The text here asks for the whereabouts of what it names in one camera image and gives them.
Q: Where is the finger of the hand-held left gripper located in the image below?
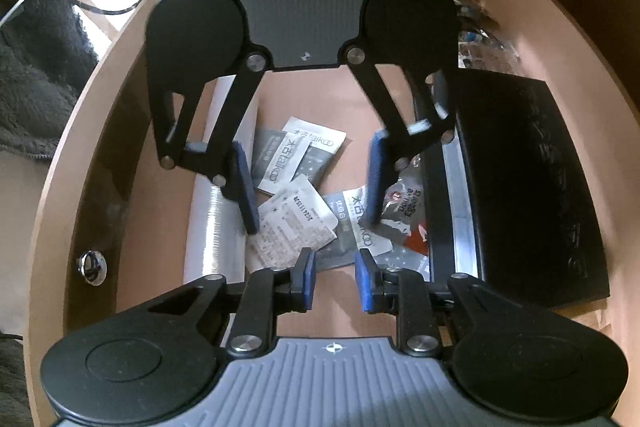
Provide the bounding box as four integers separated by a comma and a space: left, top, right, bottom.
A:
147, 52, 268, 235
345, 47, 458, 227

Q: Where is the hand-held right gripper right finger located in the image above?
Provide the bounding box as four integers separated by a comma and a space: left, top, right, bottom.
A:
354, 249, 516, 358

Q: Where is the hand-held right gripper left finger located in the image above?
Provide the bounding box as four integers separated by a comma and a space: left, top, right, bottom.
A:
144, 248, 317, 358

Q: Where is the white printed sachet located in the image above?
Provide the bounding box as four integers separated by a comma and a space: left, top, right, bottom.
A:
244, 174, 339, 274

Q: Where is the grey starry sachet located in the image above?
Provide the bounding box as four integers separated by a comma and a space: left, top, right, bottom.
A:
314, 188, 395, 269

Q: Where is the white and grey sachet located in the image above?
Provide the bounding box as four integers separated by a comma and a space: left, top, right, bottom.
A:
257, 116, 347, 196

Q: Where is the brown wooden drawer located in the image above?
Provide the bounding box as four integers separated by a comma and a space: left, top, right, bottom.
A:
25, 0, 640, 427

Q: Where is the round metal drawer knob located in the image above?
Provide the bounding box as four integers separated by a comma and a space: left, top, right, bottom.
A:
75, 248, 109, 288

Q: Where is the white plastic film roll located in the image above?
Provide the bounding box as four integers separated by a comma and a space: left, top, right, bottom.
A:
181, 76, 263, 288

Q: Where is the silver metal tray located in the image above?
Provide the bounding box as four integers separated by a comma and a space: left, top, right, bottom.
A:
422, 139, 487, 285

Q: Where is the black rectangular case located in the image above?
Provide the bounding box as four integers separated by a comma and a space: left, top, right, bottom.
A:
432, 68, 615, 310

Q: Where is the clear plastic bag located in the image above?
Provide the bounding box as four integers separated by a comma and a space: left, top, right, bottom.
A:
449, 0, 525, 74

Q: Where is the dark grey fleece blanket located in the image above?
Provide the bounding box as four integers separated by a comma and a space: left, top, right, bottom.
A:
0, 0, 108, 427

